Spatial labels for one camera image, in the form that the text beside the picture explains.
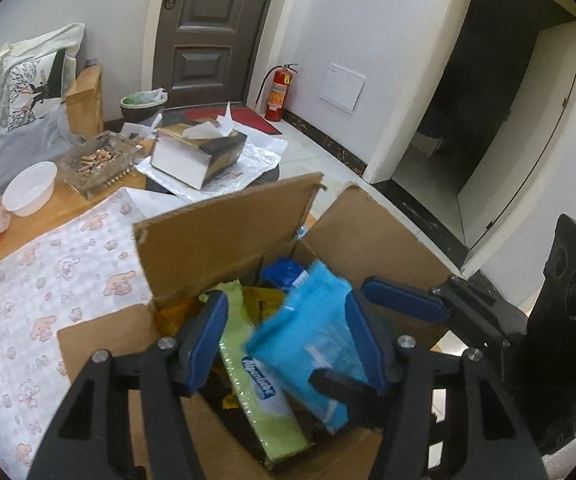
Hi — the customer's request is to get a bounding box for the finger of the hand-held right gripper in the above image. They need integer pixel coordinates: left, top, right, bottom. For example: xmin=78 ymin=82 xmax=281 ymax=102
xmin=309 ymin=367 xmax=399 ymax=432
xmin=361 ymin=272 xmax=527 ymax=356

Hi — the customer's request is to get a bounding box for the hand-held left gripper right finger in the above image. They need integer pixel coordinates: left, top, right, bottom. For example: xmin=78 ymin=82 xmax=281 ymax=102
xmin=344 ymin=290 xmax=548 ymax=480

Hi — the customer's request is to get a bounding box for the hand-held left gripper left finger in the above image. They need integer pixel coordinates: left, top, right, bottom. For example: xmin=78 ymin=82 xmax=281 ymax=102
xmin=27 ymin=290 xmax=229 ymax=480

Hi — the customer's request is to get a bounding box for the orange snack packet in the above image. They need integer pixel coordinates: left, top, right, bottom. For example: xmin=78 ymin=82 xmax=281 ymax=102
xmin=155 ymin=285 xmax=287 ymax=341

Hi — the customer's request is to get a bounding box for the light blue snack packet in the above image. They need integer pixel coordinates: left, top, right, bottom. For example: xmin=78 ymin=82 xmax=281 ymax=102
xmin=245 ymin=260 xmax=383 ymax=436

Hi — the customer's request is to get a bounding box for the brown cardboard box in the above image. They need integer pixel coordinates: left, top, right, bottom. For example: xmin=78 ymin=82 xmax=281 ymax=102
xmin=57 ymin=172 xmax=468 ymax=480

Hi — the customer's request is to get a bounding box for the green wet-wipes packet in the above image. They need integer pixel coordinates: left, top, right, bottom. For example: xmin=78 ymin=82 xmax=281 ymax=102
xmin=199 ymin=280 xmax=315 ymax=472

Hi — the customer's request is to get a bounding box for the dark blue snack packet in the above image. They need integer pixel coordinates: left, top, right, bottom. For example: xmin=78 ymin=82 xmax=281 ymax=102
xmin=260 ymin=257 xmax=309 ymax=292

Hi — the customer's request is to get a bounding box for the pink printed white tablecloth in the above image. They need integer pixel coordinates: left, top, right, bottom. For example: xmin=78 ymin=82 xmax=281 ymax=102
xmin=0 ymin=187 xmax=157 ymax=469

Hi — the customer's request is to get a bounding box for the dark gold tissue box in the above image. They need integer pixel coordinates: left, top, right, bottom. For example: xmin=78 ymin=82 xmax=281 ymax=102
xmin=150 ymin=101 xmax=248 ymax=191

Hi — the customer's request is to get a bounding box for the white interior door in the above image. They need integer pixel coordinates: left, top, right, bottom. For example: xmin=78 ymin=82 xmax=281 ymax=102
xmin=456 ymin=20 xmax=576 ymax=252

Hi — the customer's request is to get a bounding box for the glass ashtray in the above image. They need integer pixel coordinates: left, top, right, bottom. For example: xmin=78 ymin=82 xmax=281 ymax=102
xmin=57 ymin=130 xmax=147 ymax=200

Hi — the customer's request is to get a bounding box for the red door mat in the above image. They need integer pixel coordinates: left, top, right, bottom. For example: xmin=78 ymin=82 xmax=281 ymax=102
xmin=184 ymin=106 xmax=284 ymax=136

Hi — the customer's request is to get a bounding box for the white bowl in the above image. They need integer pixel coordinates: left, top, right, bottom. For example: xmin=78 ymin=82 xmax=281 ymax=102
xmin=1 ymin=161 xmax=58 ymax=218

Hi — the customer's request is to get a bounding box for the red fire extinguisher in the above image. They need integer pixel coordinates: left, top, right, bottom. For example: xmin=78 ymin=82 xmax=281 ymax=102
xmin=258 ymin=62 xmax=300 ymax=124

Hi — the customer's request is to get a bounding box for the trash bin with plastic bag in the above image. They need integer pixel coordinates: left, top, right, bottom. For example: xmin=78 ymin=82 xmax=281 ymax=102
xmin=120 ymin=88 xmax=168 ymax=124

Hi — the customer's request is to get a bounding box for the brown paper bag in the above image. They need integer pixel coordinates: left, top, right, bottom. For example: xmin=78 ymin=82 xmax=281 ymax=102
xmin=64 ymin=65 xmax=105 ymax=140

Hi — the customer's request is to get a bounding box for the grey cloth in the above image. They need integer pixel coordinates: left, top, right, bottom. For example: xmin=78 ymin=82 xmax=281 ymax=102
xmin=0 ymin=107 xmax=87 ymax=196

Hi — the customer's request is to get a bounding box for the brown entrance door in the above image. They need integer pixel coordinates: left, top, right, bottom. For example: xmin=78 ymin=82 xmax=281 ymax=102
xmin=140 ymin=0 xmax=287 ymax=111

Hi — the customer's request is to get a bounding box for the white printed tote bag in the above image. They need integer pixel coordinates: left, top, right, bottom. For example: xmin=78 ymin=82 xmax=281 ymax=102
xmin=0 ymin=22 xmax=87 ymax=134

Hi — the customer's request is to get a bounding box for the white wall panel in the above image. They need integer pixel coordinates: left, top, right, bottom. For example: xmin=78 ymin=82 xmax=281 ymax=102
xmin=318 ymin=62 xmax=367 ymax=115

